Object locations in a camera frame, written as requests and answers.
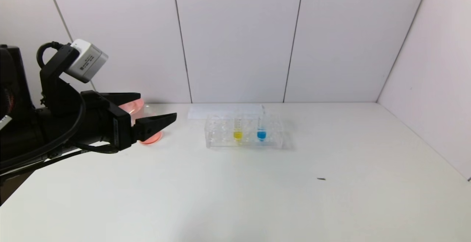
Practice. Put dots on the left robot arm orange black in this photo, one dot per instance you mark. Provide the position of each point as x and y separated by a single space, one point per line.
22 131

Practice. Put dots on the pink bowl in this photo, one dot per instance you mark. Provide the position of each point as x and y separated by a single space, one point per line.
134 107

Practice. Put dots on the test tube with blue pigment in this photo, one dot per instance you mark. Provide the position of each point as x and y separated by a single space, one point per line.
261 135

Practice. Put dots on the test tube with yellow pigment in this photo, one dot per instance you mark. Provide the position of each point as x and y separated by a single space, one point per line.
238 135

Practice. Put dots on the white paper sheet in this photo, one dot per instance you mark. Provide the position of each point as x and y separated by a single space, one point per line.
200 111

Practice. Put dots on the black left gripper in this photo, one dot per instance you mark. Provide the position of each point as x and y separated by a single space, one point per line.
121 127

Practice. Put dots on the clear plastic test tube rack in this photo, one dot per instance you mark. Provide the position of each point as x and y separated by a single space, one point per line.
250 143

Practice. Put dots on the clear glass beaker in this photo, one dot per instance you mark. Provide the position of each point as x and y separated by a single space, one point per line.
152 138

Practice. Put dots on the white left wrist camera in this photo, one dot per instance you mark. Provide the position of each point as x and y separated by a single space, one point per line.
86 62

